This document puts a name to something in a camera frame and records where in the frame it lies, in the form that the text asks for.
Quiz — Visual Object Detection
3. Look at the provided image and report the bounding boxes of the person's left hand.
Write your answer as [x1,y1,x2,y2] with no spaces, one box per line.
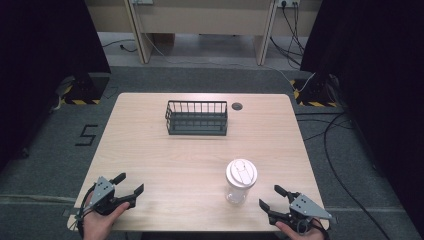
[82,191,131,240]

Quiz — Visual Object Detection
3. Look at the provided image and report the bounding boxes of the black curtain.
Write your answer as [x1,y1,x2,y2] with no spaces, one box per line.
[299,0,424,231]
[0,0,112,172]

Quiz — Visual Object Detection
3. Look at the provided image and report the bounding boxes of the clear cup with white lid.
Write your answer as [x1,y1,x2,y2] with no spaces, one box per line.
[225,158,259,205]

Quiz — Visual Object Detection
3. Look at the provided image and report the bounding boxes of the black wrist strap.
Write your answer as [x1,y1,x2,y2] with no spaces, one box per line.
[311,217,331,240]

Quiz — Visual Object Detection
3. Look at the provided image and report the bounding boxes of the black wall cables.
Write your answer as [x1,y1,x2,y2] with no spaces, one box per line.
[269,1,306,69]

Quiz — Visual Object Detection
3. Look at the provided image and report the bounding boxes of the black stand base with hazard tape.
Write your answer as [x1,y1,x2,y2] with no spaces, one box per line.
[289,73,338,108]
[59,73,111,106]

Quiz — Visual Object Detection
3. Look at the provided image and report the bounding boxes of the black floor cable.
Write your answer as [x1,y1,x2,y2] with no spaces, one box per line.
[294,111,393,240]

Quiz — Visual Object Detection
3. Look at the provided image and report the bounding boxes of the black wire basket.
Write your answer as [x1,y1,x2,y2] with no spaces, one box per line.
[164,100,229,137]

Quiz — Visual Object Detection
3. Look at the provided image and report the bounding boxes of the beige desk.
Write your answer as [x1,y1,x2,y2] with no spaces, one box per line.
[83,0,324,66]

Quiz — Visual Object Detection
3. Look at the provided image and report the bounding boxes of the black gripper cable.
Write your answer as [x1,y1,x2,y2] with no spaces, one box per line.
[75,184,98,238]

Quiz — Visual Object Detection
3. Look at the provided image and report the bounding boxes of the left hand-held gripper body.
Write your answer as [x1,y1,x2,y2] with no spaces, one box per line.
[87,176,138,216]

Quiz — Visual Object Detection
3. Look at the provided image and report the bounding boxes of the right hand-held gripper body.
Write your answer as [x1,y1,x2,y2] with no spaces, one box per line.
[266,190,334,234]

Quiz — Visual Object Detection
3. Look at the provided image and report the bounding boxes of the person's right hand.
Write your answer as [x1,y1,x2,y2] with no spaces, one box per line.
[275,218,325,240]

